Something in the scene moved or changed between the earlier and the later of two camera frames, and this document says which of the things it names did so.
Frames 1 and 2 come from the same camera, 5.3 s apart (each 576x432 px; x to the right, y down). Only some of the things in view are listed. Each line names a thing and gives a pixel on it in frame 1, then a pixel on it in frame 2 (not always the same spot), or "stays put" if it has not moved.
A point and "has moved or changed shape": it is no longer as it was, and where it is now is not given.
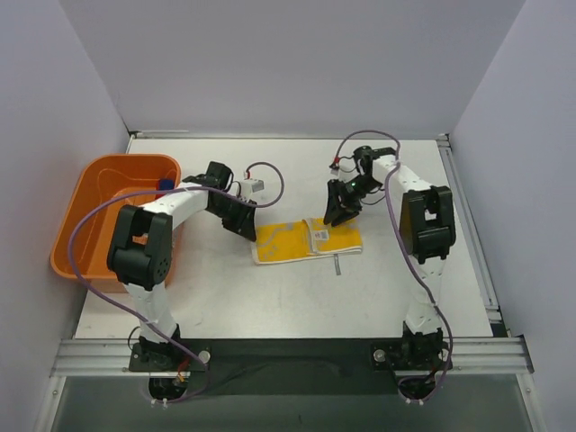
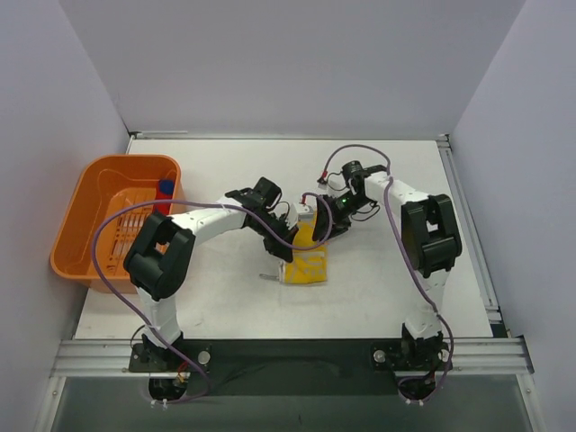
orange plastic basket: x=80 y=249 stays put
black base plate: x=292 y=366 stays put
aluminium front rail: x=114 y=356 stays put
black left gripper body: x=235 y=214 to x=274 y=226
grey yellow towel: x=278 y=241 has moved or changed shape
